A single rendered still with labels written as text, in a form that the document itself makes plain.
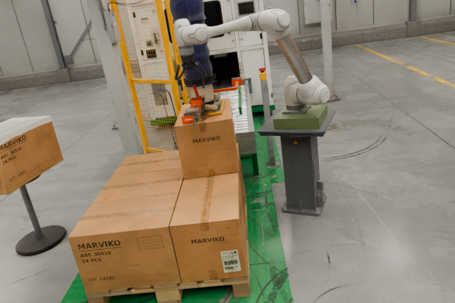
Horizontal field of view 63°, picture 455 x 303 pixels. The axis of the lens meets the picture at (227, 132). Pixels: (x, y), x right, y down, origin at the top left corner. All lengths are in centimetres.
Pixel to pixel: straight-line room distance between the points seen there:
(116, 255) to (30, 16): 1193
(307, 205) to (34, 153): 219
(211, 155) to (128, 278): 94
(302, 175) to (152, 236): 131
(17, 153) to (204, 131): 141
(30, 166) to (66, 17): 1031
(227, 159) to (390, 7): 1044
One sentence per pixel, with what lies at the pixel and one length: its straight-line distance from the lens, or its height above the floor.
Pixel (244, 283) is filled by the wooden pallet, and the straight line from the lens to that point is 238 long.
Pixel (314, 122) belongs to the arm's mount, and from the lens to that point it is 269.
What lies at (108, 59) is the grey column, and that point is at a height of 132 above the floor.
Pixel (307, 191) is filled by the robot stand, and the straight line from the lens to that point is 304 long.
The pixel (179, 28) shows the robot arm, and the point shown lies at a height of 158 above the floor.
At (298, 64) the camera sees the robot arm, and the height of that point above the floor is 123.
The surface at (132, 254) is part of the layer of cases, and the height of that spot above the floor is 38.
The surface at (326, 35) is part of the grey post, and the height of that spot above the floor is 102.
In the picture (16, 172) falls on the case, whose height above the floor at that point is 74.
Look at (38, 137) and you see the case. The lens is 327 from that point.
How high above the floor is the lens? 167
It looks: 19 degrees down
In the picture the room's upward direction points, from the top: 8 degrees counter-clockwise
